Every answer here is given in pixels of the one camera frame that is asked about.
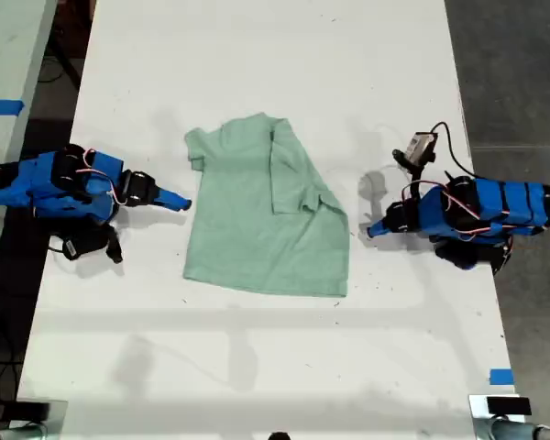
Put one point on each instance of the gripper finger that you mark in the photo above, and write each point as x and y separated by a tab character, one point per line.
174	196
379	226
380	233
174	205

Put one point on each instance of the pale green T-shirt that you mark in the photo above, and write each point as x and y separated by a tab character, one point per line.
266	215

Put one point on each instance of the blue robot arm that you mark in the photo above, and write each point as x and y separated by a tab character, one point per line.
509	201
41	183

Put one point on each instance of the long blue tape strip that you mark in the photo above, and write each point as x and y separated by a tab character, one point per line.
2	106

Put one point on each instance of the white side table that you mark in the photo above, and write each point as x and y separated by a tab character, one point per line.
9	55

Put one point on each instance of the short blue tape strip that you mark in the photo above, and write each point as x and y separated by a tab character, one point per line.
502	377

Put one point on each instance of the small black box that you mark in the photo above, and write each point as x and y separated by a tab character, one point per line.
509	405

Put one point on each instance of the black round knob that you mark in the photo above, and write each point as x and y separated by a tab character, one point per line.
278	436

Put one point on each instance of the grey metal tube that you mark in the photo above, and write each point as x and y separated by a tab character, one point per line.
531	432
18	432

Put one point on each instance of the black camera stalk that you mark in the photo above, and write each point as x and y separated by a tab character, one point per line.
113	245
405	160

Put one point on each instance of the grey-topped camera box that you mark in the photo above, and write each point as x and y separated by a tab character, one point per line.
421	146

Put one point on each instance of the black camera box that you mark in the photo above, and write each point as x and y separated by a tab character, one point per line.
77	247

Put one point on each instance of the metal table bracket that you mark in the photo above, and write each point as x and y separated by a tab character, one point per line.
479	419
58	419

